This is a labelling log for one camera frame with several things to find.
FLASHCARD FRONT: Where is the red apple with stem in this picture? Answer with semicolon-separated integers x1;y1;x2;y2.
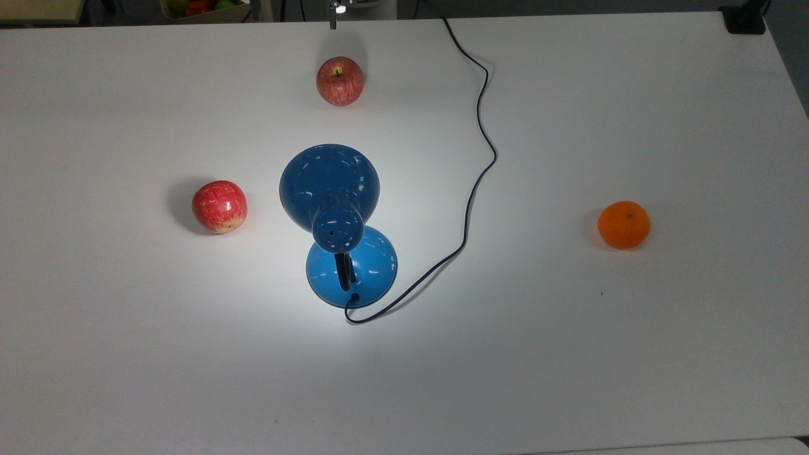
316;56;365;107

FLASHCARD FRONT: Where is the blue desk lamp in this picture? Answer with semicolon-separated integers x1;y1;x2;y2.
279;143;399;310

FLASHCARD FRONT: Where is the black lamp power cable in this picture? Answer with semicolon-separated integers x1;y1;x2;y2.
344;17;498;325

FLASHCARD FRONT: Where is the light wooden table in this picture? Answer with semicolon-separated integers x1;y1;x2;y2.
0;0;87;26

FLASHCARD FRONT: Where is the black table clamp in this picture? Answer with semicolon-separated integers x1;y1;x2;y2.
719;0;769;35

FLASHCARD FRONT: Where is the cardboard box of fruit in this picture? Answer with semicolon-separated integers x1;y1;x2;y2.
159;0;254;25

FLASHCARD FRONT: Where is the red apple with yellow patch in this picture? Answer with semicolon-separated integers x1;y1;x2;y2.
192;180;248;235

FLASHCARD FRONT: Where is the orange mandarin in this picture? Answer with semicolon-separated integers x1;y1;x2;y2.
597;200;652;250

